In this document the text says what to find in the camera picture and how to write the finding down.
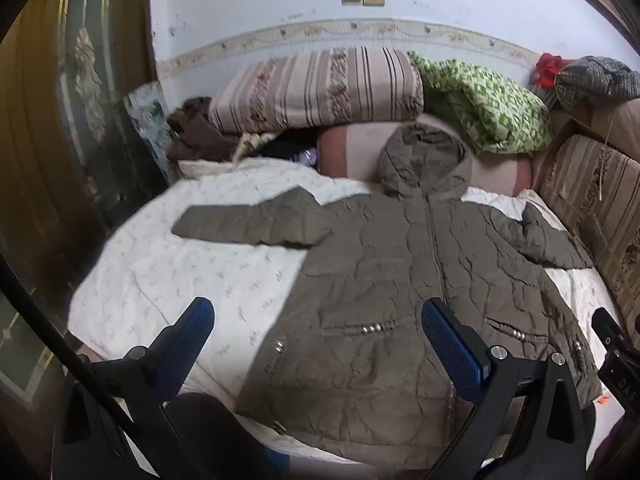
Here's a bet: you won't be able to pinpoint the green patterned blanket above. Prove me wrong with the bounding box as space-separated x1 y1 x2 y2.
407 51 555 157

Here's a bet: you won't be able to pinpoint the floral printed panel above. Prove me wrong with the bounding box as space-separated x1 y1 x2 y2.
124 81 183 186

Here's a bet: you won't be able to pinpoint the black cable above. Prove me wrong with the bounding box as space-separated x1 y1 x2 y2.
0 252 168 480

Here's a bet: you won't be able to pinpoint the striped floral headboard cushion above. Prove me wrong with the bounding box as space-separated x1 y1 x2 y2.
537 132 640 306

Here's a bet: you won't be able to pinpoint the brown wooden bed frame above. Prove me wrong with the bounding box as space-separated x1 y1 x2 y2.
547 101 640 161

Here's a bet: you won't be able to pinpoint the brown clothes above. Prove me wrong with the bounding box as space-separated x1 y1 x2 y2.
166 96 241 163

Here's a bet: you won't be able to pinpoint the cream patterned cloth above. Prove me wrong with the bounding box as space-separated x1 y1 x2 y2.
232 132 275 162

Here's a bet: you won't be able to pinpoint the pink quilted blanket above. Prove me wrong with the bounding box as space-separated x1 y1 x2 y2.
317 112 533 198

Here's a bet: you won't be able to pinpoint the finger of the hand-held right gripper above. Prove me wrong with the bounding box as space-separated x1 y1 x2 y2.
591 307 627 357

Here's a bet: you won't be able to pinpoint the wooden door with glass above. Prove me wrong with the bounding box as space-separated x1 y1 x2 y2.
0 0 162 411

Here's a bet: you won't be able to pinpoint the striped floral folded quilt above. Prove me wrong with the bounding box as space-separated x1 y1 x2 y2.
207 46 426 136

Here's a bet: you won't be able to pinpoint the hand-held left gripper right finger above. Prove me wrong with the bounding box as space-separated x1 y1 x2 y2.
421 297 598 480

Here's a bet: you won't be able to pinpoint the olive hooded puffer jacket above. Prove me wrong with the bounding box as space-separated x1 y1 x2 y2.
171 122 603 471

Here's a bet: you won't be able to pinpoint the red cloth item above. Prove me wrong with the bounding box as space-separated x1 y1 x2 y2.
536 52 572 88

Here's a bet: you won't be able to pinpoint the grey checked cloth bundle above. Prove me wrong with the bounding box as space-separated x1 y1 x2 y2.
552 56 640 111

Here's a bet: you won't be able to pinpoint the white printed bed sheet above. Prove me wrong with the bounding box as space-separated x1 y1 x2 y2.
67 157 626 480

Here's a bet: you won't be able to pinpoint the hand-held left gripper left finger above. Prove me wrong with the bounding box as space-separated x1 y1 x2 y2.
52 296 216 480

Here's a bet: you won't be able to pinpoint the dark clothes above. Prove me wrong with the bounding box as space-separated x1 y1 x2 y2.
260 139 321 167

